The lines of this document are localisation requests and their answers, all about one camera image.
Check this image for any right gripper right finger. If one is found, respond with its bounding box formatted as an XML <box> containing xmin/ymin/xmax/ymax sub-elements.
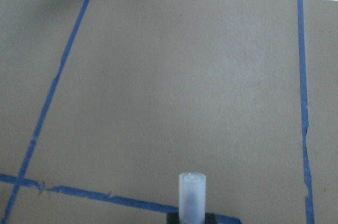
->
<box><xmin>204</xmin><ymin>212</ymin><xmax>218</xmax><ymax>224</ymax></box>

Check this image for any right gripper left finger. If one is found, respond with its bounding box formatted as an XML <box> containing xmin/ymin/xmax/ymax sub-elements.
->
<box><xmin>166</xmin><ymin>212</ymin><xmax>180</xmax><ymax>224</ymax></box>

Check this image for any purple highlighter pen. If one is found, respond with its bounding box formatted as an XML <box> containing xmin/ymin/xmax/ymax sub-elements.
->
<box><xmin>179</xmin><ymin>172</ymin><xmax>206</xmax><ymax>223</ymax></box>

